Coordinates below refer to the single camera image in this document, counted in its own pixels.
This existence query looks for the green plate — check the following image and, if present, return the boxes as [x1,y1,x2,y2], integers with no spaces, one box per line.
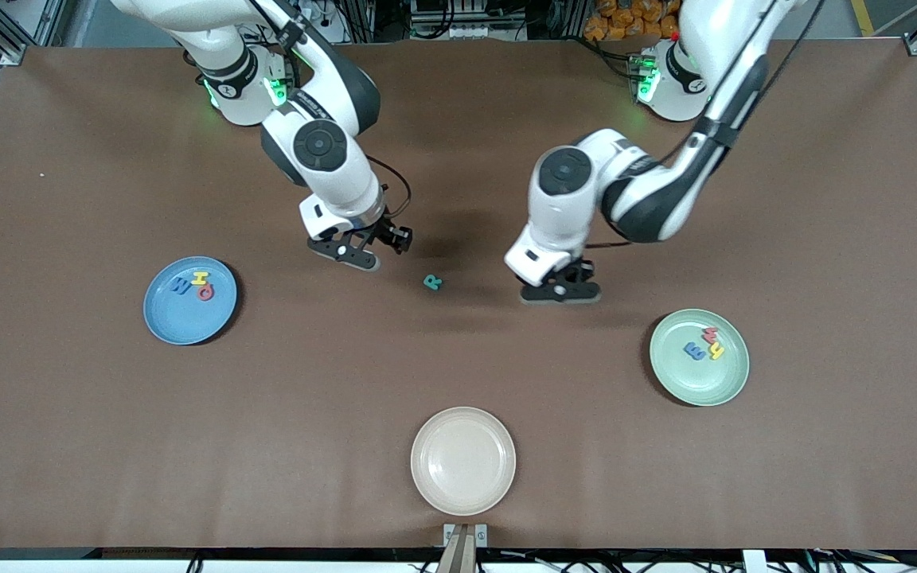
[649,308,751,407]

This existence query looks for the beige plate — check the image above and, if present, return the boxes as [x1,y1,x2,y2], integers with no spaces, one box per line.
[410,406,517,517]

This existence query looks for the blue plate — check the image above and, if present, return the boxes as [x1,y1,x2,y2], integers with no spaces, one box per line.
[143,255,239,346]

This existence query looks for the brown table cover mat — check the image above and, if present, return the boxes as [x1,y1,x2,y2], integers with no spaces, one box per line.
[0,38,917,550]

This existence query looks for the dark equipment rack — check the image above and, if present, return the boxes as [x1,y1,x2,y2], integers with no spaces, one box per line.
[407,0,564,42]

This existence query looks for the orange snack bags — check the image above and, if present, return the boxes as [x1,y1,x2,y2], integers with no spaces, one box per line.
[583,0,682,42]

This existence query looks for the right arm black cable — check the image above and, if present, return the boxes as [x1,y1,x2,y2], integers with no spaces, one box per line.
[366,155,412,220]

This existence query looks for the grey metal mounting bracket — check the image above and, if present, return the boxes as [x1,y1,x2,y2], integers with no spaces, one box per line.
[443,523,489,549]

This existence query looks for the beige camera support post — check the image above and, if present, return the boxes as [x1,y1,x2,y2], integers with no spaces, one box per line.
[435,525,478,573]

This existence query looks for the black table edge rail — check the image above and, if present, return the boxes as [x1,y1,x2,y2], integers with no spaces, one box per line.
[0,546,917,563]

